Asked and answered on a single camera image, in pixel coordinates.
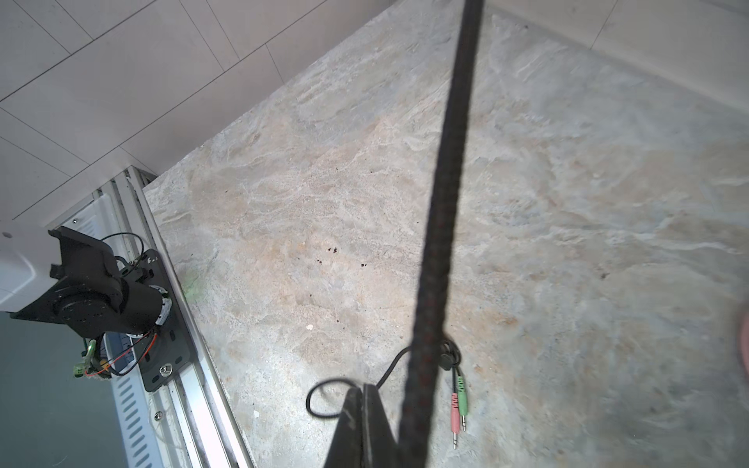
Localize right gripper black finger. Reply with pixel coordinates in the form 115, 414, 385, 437
324, 384, 398, 468

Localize white black headphones with cable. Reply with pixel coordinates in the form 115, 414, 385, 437
391, 1, 485, 467

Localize pink headphones with cable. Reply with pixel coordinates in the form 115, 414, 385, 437
738, 312, 749, 374

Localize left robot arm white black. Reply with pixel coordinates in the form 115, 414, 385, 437
1, 223, 174, 339

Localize left circuit board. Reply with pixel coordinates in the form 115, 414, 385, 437
72, 335, 133, 379

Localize aluminium mounting rail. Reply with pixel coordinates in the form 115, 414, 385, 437
49, 165, 256, 468

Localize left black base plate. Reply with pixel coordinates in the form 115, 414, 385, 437
128, 249, 196, 393

